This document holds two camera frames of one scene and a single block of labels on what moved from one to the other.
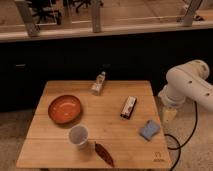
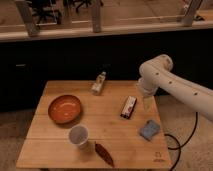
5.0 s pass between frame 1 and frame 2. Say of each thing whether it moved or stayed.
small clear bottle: stayed
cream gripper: moved
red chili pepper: stayed
